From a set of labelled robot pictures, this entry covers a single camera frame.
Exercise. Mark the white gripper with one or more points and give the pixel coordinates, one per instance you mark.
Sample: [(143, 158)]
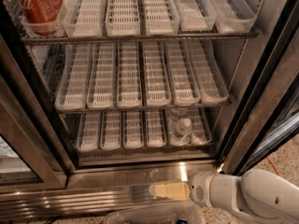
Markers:
[(199, 188)]

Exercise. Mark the clear water bottle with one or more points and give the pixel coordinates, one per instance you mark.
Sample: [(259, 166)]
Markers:
[(178, 113), (182, 132)]

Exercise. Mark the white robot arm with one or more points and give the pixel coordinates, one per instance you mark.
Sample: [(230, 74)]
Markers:
[(256, 197)]

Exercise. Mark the open fridge glass door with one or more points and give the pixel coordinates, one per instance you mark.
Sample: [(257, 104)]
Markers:
[(261, 74)]

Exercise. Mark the stainless steel display fridge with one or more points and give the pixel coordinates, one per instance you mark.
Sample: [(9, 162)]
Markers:
[(40, 175)]

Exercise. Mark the red cola bottle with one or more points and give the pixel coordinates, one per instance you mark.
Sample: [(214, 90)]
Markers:
[(41, 14)]

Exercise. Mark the clear plastic bin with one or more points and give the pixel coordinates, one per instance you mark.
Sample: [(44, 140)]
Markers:
[(161, 213)]

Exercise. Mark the bottom wire shelf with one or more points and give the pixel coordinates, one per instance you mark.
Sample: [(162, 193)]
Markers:
[(144, 154)]

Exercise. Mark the top wire shelf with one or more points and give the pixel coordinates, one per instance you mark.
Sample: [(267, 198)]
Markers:
[(39, 41)]

